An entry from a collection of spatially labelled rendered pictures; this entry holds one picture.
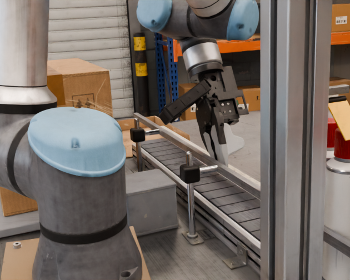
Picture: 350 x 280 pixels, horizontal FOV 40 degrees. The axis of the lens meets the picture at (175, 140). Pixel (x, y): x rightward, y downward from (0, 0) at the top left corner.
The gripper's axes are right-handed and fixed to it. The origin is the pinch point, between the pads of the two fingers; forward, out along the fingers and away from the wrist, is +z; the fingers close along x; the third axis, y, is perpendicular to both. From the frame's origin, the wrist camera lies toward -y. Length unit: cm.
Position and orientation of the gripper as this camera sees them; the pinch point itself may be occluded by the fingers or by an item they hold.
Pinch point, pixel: (220, 166)
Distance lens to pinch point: 94.3
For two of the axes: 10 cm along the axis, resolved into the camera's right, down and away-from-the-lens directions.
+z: 2.3, 9.5, -2.2
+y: 9.3, -1.4, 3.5
